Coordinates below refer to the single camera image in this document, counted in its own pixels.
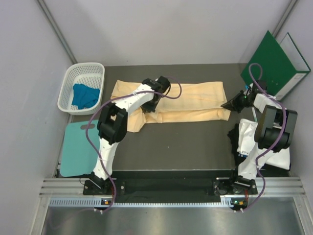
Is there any aluminium frame rail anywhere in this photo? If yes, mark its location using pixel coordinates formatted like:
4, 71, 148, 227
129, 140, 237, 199
39, 177, 306, 210

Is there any white blue marker pen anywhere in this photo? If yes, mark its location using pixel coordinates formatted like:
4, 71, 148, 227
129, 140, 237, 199
245, 84, 258, 122

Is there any white plastic basket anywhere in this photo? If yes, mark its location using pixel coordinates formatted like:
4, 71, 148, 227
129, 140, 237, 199
57, 63, 105, 116

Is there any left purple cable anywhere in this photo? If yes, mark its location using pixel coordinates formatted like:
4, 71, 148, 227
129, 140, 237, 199
85, 77, 183, 212

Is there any blue crumpled t shirt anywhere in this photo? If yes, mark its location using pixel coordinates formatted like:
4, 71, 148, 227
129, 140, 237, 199
72, 84, 100, 110

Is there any white folded t shirt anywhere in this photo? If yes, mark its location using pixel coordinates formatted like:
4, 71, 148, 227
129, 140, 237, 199
235, 118, 291, 170

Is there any teal cutting board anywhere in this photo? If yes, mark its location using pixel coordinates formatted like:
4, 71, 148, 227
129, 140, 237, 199
60, 121, 98, 177

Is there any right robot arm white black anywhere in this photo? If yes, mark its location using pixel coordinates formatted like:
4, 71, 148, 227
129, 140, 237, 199
221, 81, 297, 194

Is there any peach yellow t shirt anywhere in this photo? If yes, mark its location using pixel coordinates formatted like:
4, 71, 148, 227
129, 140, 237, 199
110, 79, 231, 133

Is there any green ring binder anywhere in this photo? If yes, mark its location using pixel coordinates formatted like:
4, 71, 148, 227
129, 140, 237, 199
241, 32, 311, 101

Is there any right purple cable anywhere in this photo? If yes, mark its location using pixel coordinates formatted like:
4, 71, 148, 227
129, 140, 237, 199
248, 63, 287, 212

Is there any purple cable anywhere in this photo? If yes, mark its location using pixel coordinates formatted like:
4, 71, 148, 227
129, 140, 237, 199
248, 63, 287, 212
85, 77, 183, 212

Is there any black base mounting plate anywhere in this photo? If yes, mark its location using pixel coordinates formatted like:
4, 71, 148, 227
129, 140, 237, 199
83, 170, 257, 198

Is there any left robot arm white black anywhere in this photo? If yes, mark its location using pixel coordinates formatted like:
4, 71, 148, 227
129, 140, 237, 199
90, 76, 171, 194

